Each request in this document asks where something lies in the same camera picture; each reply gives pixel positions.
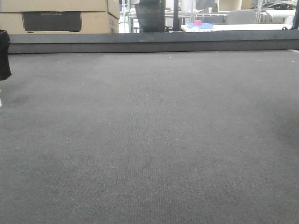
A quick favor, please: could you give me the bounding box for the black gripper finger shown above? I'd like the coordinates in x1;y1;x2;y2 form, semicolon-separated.
0;30;12;81

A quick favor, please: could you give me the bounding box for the lower cardboard box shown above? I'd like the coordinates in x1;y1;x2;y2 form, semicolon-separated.
0;12;119;35

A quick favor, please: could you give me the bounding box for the cardboard box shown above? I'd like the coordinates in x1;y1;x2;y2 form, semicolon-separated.
0;12;119;35
0;0;120;18

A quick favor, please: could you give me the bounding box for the upper cardboard box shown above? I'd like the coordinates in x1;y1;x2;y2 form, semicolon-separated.
0;0;120;18

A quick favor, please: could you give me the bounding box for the dark grey conveyor belt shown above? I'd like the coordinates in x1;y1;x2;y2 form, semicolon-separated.
0;50;299;224

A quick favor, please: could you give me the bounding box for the black bin in background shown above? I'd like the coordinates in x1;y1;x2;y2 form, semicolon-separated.
135;0;165;33

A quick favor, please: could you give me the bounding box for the black vertical pole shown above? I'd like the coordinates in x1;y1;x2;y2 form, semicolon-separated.
173;0;180;32

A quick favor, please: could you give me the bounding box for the white background table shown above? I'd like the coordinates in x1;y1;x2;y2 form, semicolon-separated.
181;23;292;32

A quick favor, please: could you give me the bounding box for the blue tray on table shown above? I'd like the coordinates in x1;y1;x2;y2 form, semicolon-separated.
187;22;214;29

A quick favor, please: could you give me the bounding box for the dark conveyor side rail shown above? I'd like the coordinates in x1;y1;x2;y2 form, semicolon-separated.
8;30;299;54

